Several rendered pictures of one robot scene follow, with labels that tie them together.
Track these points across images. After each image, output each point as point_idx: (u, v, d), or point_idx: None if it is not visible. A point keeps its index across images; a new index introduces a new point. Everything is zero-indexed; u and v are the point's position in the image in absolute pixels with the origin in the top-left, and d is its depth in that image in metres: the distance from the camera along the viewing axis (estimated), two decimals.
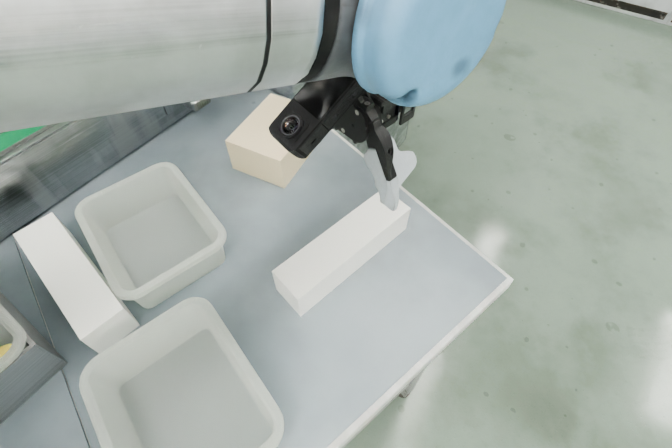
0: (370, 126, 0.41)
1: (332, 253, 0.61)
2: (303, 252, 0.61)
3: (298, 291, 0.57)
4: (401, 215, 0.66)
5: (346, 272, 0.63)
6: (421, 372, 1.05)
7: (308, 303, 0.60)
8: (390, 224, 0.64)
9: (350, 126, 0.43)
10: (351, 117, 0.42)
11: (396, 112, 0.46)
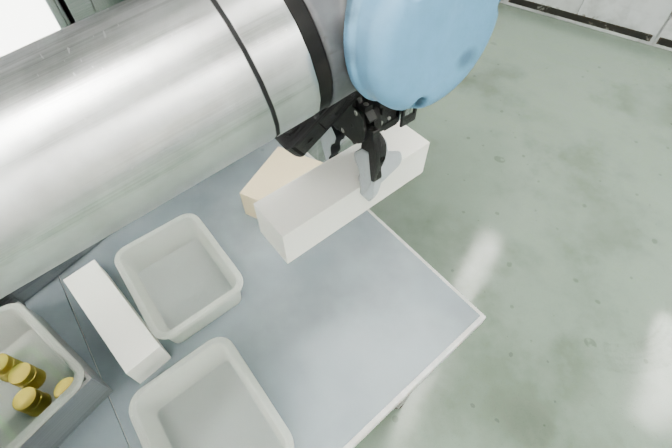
0: (369, 134, 0.42)
1: (329, 187, 0.49)
2: (294, 184, 0.49)
3: (283, 227, 0.45)
4: (417, 149, 0.53)
5: (347, 214, 0.51)
6: None
7: (297, 246, 0.48)
8: (404, 158, 0.52)
9: (349, 126, 0.43)
10: (350, 117, 0.42)
11: (397, 114, 0.46)
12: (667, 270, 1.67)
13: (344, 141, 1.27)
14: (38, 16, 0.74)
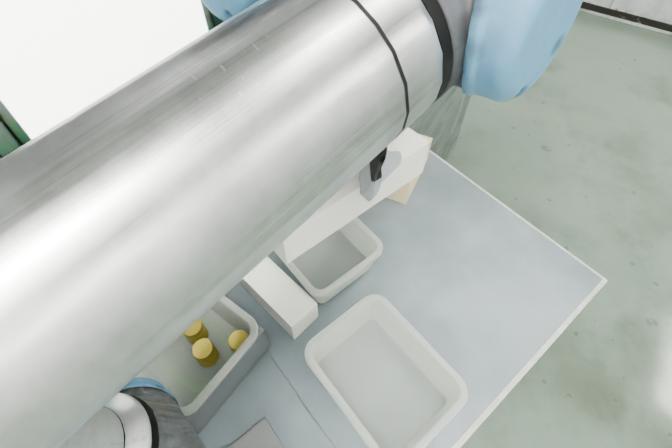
0: None
1: None
2: None
3: None
4: (417, 149, 0.53)
5: (346, 214, 0.51)
6: None
7: (297, 246, 0.48)
8: (404, 158, 0.52)
9: None
10: None
11: None
12: None
13: (424, 124, 1.31)
14: None
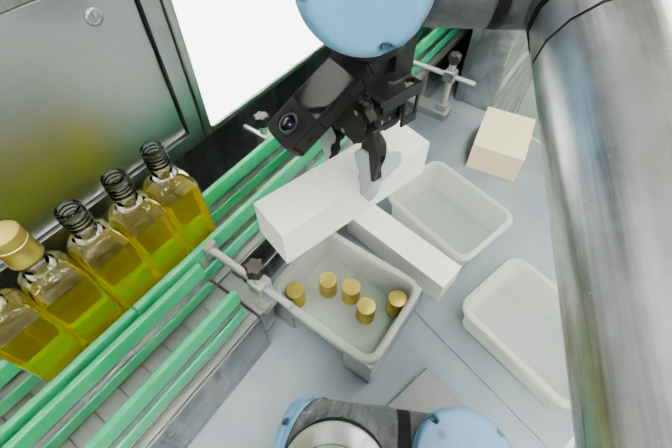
0: (369, 134, 0.42)
1: (329, 187, 0.49)
2: (294, 184, 0.49)
3: (283, 227, 0.45)
4: (417, 149, 0.53)
5: (346, 214, 0.51)
6: None
7: (297, 246, 0.48)
8: (404, 158, 0.52)
9: (349, 126, 0.43)
10: (350, 117, 0.42)
11: (397, 114, 0.46)
12: None
13: None
14: None
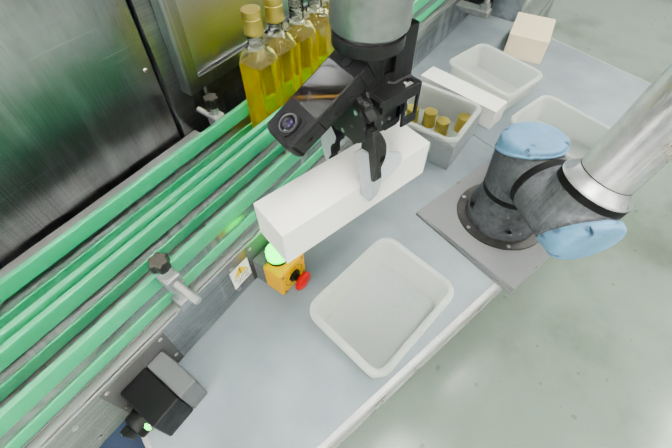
0: (369, 134, 0.42)
1: (329, 187, 0.49)
2: (294, 184, 0.49)
3: (283, 227, 0.45)
4: (417, 149, 0.53)
5: (347, 214, 0.51)
6: None
7: (297, 246, 0.48)
8: (404, 158, 0.52)
9: (349, 126, 0.43)
10: (350, 117, 0.42)
11: (397, 114, 0.46)
12: None
13: None
14: None
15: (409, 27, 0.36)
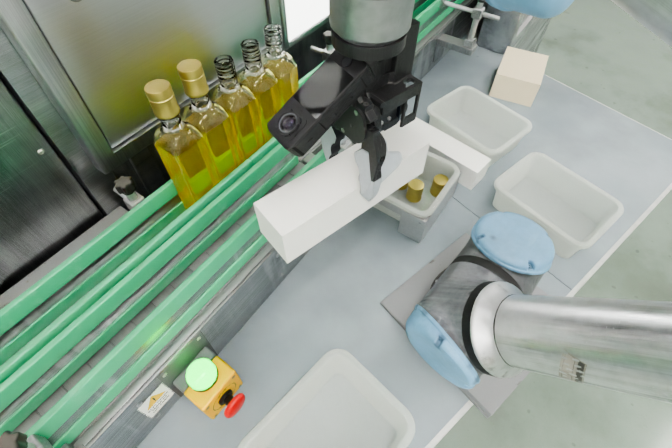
0: (369, 134, 0.42)
1: (329, 187, 0.49)
2: (294, 184, 0.49)
3: (283, 227, 0.45)
4: (417, 149, 0.53)
5: (346, 214, 0.51)
6: None
7: (297, 246, 0.48)
8: (404, 158, 0.52)
9: (349, 126, 0.43)
10: (350, 117, 0.42)
11: (397, 114, 0.46)
12: None
13: None
14: None
15: (409, 27, 0.36)
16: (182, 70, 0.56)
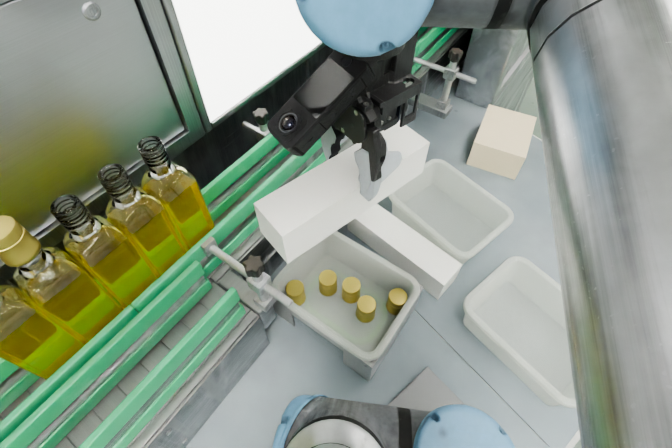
0: (369, 134, 0.42)
1: (329, 187, 0.49)
2: (294, 184, 0.49)
3: (283, 227, 0.45)
4: (417, 149, 0.53)
5: (347, 214, 0.51)
6: None
7: (297, 246, 0.48)
8: (404, 158, 0.52)
9: (349, 126, 0.43)
10: (350, 117, 0.42)
11: (397, 114, 0.46)
12: None
13: None
14: None
15: None
16: None
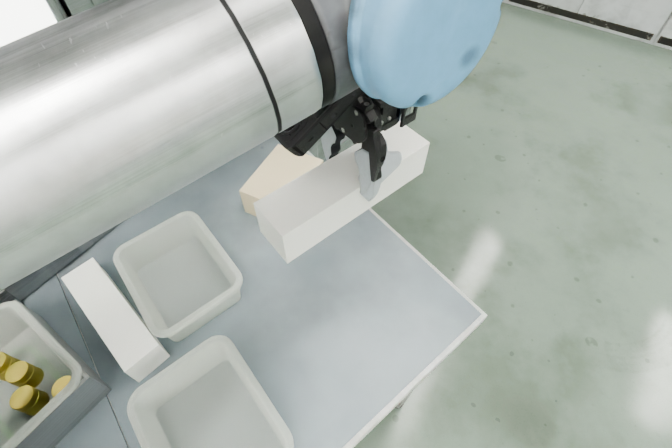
0: (370, 134, 0.42)
1: (329, 187, 0.49)
2: (294, 184, 0.49)
3: (283, 227, 0.45)
4: (417, 149, 0.53)
5: (346, 214, 0.51)
6: None
7: (297, 246, 0.48)
8: (404, 158, 0.52)
9: (349, 126, 0.43)
10: (350, 117, 0.42)
11: (397, 114, 0.46)
12: (668, 269, 1.66)
13: None
14: (36, 12, 0.74)
15: None
16: None
